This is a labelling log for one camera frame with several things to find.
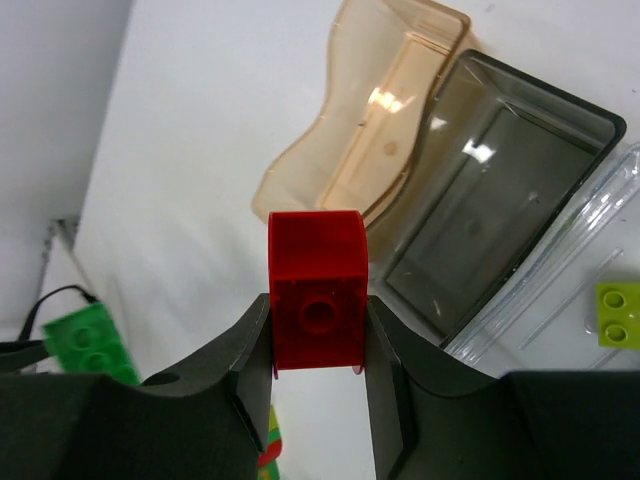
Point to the dark grey transparent container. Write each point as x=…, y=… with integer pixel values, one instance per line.
x=498, y=154

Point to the red flower lego brick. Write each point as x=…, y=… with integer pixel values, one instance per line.
x=318, y=279

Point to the lime square lego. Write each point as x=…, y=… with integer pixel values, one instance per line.
x=618, y=308

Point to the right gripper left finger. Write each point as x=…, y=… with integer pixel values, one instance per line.
x=205, y=417

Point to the orange transparent container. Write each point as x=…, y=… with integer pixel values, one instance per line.
x=385, y=61

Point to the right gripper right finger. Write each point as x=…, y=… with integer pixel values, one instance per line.
x=433, y=417

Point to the clear transparent container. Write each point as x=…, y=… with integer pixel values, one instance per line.
x=546, y=317

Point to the red lime green lego stack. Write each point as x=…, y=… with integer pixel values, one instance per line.
x=267, y=464

